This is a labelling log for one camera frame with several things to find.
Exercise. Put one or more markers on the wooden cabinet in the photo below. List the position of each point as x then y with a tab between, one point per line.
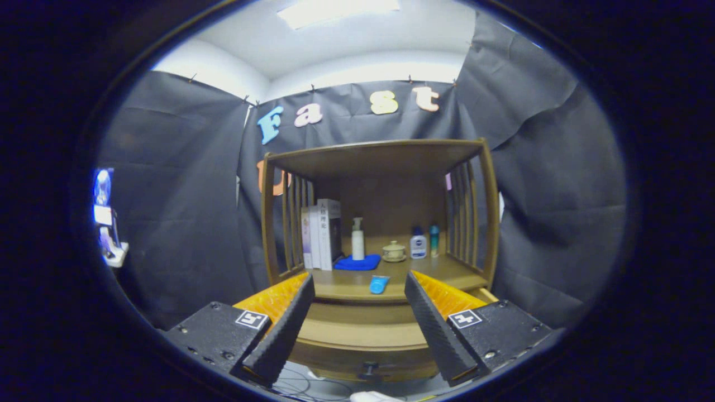
385	206

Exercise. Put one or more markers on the wooden countertop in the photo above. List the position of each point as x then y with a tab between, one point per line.
346	287

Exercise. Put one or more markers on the beige lidded teacup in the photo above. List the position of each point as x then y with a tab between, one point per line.
394	252

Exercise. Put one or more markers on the purple and white book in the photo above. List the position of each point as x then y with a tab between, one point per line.
306	245

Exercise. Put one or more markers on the black and white book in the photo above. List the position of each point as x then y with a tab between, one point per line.
325	240

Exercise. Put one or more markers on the white pump bottle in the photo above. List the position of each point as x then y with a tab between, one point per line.
358	245

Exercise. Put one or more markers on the white lotion bottle blue cap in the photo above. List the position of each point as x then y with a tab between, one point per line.
418	247

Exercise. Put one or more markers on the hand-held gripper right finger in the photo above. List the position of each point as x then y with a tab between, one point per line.
435	335

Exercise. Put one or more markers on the ceiling light panel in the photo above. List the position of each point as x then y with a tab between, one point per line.
335	12

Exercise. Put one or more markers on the blue squeeze tube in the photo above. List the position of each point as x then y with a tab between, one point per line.
379	285

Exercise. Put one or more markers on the teal slim bottle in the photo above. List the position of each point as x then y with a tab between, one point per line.
434	244

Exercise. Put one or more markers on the bright white equipment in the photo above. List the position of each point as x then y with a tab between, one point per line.
106	223

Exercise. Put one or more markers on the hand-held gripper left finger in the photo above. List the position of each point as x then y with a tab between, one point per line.
282	335

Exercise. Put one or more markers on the thin white book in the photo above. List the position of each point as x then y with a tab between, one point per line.
315	245

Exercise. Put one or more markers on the wooden drawer with black knob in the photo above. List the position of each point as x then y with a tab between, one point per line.
363	335

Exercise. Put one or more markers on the blue folded cloth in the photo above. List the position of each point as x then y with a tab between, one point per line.
357	263

